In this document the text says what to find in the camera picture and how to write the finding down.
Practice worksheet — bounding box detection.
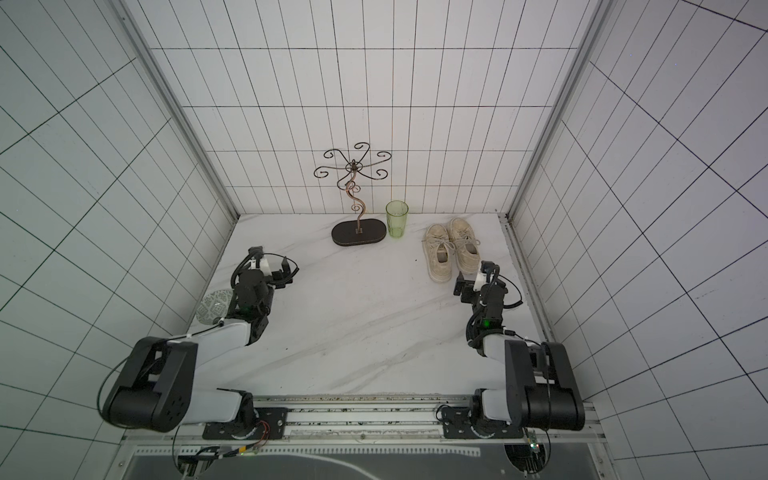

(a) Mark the beige lace sneaker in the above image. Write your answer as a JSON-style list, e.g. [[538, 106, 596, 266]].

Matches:
[[448, 217, 481, 275], [422, 224, 454, 283]]

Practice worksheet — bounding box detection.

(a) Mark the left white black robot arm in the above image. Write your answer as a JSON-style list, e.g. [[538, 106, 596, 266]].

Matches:
[[96, 246, 300, 439]]

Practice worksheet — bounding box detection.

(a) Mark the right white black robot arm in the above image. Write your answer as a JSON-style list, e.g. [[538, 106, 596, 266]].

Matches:
[[436, 261, 586, 440]]

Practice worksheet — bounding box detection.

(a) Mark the green translucent plastic cup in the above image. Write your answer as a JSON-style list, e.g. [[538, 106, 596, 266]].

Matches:
[[386, 200, 409, 238]]

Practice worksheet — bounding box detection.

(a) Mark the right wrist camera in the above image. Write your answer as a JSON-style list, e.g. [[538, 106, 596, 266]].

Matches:
[[473, 271, 489, 292]]

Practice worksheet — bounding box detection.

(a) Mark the copper wire jewelry stand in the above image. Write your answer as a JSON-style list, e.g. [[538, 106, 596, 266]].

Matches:
[[313, 141, 392, 247]]

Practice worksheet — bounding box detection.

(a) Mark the aluminium rail frame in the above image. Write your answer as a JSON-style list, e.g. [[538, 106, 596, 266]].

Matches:
[[115, 395, 607, 467]]

